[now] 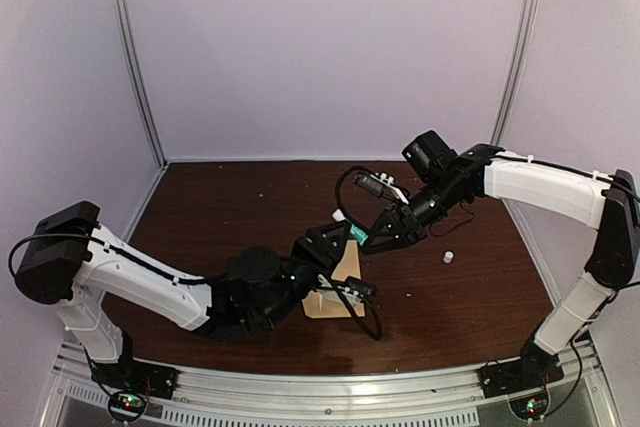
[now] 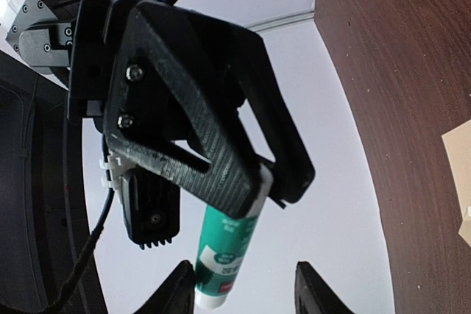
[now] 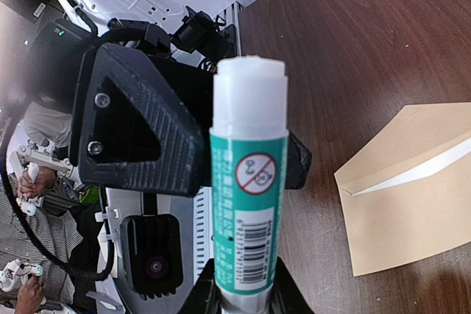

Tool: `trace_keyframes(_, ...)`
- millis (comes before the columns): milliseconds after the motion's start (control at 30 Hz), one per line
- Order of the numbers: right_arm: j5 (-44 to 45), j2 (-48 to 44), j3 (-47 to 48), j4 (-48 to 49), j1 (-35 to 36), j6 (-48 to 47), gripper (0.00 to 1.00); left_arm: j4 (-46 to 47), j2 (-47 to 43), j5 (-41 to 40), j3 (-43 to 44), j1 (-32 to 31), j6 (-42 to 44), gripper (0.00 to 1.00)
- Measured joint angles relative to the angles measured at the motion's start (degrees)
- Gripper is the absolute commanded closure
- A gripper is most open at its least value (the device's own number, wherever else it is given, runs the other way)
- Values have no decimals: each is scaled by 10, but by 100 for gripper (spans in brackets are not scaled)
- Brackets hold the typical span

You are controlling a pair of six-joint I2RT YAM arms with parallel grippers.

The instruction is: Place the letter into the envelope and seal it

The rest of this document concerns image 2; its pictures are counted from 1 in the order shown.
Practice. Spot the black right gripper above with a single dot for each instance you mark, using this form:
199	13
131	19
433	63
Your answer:
167	87

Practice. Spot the green white glue stick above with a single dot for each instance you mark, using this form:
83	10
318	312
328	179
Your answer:
223	244

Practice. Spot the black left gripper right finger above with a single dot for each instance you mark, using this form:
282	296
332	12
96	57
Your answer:
313	295

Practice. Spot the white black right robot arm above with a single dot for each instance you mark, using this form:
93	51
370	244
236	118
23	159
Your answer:
42	33

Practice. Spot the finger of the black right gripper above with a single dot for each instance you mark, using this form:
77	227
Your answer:
217	62

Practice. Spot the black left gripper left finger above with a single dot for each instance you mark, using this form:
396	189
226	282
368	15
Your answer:
176	295

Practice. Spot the tan paper envelope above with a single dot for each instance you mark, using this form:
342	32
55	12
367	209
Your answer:
457	147

